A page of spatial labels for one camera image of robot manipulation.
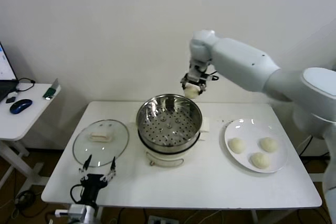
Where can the white round plate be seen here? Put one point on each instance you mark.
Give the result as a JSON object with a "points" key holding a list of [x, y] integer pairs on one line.
{"points": [[249, 132]]}

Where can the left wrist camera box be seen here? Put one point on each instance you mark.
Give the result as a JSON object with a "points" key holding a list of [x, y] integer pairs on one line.
{"points": [[74, 210]]}

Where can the white table leg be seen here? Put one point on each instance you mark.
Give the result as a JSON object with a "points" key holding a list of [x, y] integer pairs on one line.
{"points": [[256, 217]]}

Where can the white side table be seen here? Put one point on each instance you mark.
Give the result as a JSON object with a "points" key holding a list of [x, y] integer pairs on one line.
{"points": [[29, 121]]}

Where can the green phone stand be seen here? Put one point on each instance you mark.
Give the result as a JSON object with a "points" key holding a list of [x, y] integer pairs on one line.
{"points": [[50, 92]]}

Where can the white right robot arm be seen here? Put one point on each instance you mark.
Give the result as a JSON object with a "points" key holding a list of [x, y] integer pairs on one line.
{"points": [[249, 61]]}

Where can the perforated steel steamer basket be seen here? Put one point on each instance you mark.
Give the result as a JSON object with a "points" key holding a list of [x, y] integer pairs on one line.
{"points": [[168, 127]]}

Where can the round glass pot lid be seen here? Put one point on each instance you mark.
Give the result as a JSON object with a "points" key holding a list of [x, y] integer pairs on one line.
{"points": [[101, 137]]}

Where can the white steamed baozi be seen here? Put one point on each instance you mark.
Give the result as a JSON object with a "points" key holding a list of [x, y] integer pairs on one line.
{"points": [[260, 160], [191, 92], [237, 145], [268, 144]]}

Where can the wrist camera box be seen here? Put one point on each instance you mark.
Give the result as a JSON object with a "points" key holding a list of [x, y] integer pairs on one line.
{"points": [[195, 69], [74, 210]]}

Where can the white electric cooker pot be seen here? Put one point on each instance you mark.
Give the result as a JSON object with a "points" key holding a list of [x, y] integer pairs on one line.
{"points": [[162, 159]]}

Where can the white floor power strip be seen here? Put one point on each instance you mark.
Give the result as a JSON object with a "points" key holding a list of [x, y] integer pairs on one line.
{"points": [[162, 220]]}

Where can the small black adapter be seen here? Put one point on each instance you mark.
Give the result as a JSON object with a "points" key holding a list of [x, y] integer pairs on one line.
{"points": [[10, 100]]}

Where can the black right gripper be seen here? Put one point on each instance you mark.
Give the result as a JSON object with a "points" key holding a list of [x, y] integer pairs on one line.
{"points": [[197, 79]]}

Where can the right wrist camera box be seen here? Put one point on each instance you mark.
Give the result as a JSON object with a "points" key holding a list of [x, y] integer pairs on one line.
{"points": [[195, 69]]}

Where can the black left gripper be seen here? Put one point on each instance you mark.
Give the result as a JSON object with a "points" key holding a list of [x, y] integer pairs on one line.
{"points": [[93, 182]]}

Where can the blue computer mouse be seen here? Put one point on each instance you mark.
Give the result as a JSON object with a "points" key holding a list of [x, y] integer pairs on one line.
{"points": [[20, 106]]}

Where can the black laptop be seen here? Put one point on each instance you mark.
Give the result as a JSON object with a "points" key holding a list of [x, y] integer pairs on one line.
{"points": [[5, 87]]}

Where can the white stand base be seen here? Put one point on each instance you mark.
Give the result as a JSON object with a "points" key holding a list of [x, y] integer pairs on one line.
{"points": [[317, 178]]}

